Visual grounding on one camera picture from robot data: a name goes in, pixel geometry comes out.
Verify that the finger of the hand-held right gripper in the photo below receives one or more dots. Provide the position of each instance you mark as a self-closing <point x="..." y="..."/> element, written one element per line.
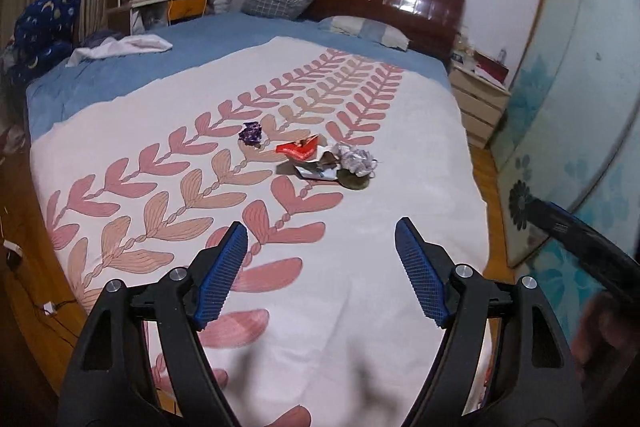
<point x="555" y="219"/>

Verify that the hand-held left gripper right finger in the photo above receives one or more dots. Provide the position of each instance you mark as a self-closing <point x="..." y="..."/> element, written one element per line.
<point x="420" y="277"/>

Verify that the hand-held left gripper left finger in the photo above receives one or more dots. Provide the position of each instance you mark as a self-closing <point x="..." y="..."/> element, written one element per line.
<point x="222" y="277"/>

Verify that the person's right hand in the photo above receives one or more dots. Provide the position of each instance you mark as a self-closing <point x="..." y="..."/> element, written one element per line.
<point x="597" y="337"/>

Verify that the brown cardboard piece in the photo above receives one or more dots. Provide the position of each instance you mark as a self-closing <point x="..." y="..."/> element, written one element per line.
<point x="356" y="183"/>

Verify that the floral wardrobe door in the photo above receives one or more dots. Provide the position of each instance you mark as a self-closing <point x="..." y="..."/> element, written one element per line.
<point x="575" y="107"/>

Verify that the silver crumpled wrapper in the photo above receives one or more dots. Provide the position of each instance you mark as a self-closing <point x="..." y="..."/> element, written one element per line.
<point x="354" y="158"/>

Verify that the cream nightstand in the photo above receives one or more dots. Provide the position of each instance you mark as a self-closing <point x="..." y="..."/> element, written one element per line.
<point x="475" y="107"/>

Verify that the white flat packet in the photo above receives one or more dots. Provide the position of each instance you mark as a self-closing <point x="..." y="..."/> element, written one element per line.
<point x="315" y="172"/>

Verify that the purple wrapper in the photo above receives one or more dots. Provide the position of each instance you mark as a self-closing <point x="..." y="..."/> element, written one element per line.
<point x="250" y="133"/>

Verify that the red packet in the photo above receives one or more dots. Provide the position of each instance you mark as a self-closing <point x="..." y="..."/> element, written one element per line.
<point x="299" y="148"/>

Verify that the red box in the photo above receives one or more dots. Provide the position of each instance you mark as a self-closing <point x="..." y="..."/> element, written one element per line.
<point x="492" y="67"/>

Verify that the white plug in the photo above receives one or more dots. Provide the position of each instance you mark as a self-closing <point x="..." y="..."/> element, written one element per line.
<point x="49" y="308"/>

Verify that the white leaf-print blanket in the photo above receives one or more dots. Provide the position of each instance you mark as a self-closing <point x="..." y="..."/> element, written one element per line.
<point x="350" y="107"/>

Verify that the white power adapter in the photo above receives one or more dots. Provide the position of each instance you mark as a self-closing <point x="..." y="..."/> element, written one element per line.
<point x="12" y="253"/>

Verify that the blue bed sheet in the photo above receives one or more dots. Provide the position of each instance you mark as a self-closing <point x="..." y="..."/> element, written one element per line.
<point x="175" y="57"/>

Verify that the white cloth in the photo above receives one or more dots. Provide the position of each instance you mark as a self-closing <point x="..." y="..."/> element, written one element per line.
<point x="125" y="48"/>

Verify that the white and blue pillow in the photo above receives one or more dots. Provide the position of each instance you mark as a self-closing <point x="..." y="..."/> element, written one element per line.
<point x="365" y="32"/>

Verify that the blue moon-print garment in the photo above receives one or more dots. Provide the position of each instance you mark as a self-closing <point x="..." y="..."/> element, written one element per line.
<point x="45" y="32"/>

